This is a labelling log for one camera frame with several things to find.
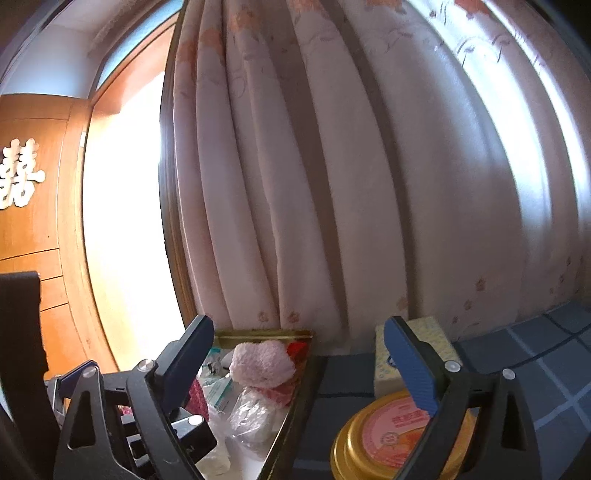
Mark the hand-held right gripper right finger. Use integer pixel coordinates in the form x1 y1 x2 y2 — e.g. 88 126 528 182
382 315 541 480

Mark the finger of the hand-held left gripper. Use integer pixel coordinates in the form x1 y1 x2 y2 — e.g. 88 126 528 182
173 412 219 464
45 361 99 409

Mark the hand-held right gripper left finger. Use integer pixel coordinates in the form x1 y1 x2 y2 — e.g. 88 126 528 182
53 315 218 480

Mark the teal white packet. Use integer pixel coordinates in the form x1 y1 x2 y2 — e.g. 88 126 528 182
203 374 234 411

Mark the clear plastic packet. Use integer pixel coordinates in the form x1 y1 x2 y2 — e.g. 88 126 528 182
228 388 280 450

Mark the pink fluffy cloth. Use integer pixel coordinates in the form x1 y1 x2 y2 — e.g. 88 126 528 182
229 340 296 387

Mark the gold metal tin box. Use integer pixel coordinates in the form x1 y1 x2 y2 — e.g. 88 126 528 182
194 328 324 480

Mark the red gold drawstring pouch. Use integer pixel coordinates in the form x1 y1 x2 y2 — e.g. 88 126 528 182
286 339 310 365

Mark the yellow dotted tissue box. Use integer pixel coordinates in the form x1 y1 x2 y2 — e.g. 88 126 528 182
373 316 462 398

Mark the gold round container pink lid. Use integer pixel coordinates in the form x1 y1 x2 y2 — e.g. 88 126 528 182
331 388 478 480

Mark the blue plaid blanket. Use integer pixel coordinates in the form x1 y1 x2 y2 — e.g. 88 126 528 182
295 300 591 480

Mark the wooden door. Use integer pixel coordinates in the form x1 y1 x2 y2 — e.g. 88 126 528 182
0 95 118 384

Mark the pale paper-cut door decoration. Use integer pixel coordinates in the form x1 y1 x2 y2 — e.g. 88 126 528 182
0 137 47 210

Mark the pale floral curtain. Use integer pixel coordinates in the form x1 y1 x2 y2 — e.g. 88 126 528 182
159 0 591 356

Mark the wooden door frame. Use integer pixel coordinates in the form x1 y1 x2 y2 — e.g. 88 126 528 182
60 18 195 370

